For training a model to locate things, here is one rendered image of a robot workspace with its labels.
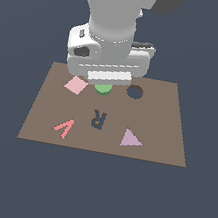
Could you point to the purple triangle block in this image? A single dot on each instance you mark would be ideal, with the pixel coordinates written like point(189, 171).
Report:
point(129, 139)

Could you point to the green round cylinder block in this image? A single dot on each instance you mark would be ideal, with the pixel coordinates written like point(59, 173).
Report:
point(103, 89)

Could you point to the dark blue letter R block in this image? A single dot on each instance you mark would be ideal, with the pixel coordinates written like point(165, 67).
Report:
point(98, 119)

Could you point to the pink square block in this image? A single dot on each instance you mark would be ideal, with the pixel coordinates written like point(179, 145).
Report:
point(76, 85)

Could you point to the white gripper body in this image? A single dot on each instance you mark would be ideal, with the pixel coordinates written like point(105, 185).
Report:
point(105, 61)

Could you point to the red letter V block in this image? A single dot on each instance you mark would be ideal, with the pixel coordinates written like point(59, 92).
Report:
point(64, 128)

